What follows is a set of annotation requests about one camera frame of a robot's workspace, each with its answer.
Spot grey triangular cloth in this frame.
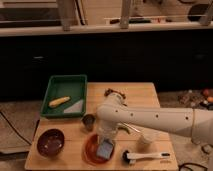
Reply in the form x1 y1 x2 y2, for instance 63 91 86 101
64 100 83 113

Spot blue grey sponge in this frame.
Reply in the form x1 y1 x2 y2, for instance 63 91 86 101
96 140 114 159

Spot metal tongs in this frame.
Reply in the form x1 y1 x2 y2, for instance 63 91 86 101
122 123 141 133

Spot white cup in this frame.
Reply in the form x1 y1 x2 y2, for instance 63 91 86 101
138 129 158 146

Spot green plastic tray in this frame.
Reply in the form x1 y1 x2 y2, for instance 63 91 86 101
41 75 87 118

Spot brown dried food pile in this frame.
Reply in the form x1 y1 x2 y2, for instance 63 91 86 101
104 88 126 99

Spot green chili pepper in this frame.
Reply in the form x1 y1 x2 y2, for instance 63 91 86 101
118 125 130 134

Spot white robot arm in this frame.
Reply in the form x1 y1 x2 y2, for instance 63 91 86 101
96 93 213 145

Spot yellow corn cob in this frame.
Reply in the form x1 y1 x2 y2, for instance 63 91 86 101
48 96 70 108

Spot wooden board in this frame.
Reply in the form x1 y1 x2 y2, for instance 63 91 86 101
25 83 178 171

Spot small metal cup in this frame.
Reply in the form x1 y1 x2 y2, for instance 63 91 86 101
82 114 96 131

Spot white dish brush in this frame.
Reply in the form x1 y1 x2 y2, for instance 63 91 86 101
122 150 170 164

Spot dark brown bowl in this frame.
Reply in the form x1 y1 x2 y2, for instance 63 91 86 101
37 129 65 157

